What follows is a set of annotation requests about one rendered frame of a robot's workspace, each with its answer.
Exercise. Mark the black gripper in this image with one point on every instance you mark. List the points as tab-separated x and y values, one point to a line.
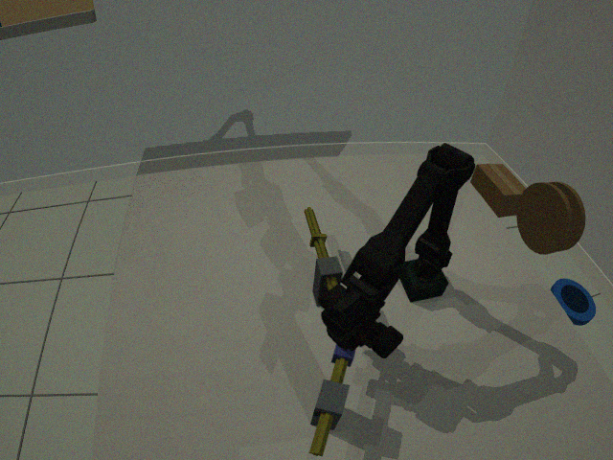
383	340

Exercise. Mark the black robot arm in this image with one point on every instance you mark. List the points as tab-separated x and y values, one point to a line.
445	170

